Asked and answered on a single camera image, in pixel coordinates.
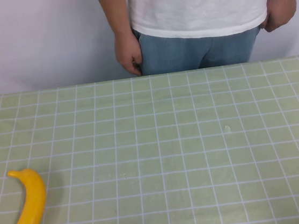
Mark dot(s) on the person's right hand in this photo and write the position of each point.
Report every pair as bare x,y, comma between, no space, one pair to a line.
128,53

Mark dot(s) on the person's left hand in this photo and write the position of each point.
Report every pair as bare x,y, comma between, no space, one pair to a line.
278,12

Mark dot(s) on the yellow plastic banana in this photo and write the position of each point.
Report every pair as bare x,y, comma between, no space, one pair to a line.
31,203

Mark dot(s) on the person's right forearm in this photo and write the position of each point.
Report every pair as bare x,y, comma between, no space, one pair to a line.
113,10

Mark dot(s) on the blue jeans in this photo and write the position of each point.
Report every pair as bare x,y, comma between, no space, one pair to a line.
199,52

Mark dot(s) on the white t-shirt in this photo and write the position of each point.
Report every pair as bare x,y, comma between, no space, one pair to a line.
197,6

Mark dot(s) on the green checked tablecloth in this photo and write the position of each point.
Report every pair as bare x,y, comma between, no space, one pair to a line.
170,155

